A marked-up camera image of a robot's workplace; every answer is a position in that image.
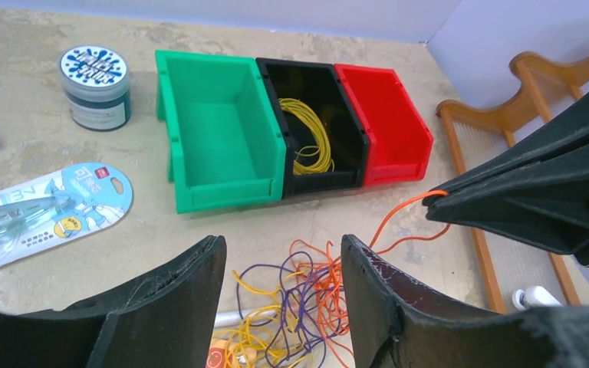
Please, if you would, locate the green plastic bin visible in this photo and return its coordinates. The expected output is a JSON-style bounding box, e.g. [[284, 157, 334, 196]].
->
[[155, 50, 286, 214]]

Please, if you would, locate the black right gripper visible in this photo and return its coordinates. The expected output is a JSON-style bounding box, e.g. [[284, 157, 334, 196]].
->
[[423, 92, 589, 268]]

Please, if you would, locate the black plastic bin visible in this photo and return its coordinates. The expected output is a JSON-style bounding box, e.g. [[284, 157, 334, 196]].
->
[[256, 57, 370, 197]]

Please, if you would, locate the white orange marker pen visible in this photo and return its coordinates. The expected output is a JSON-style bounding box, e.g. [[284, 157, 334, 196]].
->
[[214, 310, 251, 329]]

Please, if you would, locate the white stapler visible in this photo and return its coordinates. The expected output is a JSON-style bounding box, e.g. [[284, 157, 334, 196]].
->
[[512, 286, 563, 311]]

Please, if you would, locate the coiled yellow cable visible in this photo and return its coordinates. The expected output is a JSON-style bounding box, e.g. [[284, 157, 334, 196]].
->
[[278, 97, 335, 177]]

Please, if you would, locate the red plastic bin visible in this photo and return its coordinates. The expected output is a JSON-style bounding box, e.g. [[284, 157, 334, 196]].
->
[[334, 64, 434, 186]]

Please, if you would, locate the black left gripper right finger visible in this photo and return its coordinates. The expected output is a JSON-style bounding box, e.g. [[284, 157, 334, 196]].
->
[[341, 235, 589, 367]]

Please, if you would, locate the round paint jar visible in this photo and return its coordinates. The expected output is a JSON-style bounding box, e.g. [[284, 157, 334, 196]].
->
[[58, 44, 131, 132]]

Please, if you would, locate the orange spiral notebook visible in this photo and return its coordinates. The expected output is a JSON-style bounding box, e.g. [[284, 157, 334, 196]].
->
[[206, 339, 258, 368]]

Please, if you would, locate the wooden rack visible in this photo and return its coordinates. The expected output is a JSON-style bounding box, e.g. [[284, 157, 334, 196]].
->
[[436, 30, 589, 314]]

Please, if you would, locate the correction tape blister pack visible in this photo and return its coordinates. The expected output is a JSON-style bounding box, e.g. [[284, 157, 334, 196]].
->
[[0, 163, 133, 267]]

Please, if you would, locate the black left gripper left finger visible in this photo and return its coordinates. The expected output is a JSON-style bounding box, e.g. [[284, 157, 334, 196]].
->
[[0, 235, 227, 367]]

